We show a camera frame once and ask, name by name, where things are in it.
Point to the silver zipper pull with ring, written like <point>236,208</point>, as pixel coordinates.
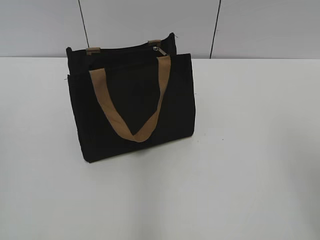
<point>158,49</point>

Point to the black tote bag tan handles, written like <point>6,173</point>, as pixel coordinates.
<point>132,98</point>

